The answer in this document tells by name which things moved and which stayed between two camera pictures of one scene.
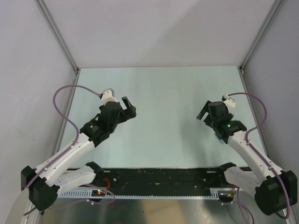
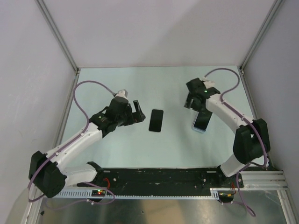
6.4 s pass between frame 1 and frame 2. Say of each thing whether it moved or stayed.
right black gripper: moved
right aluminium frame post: stayed
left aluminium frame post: stayed
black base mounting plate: stayed
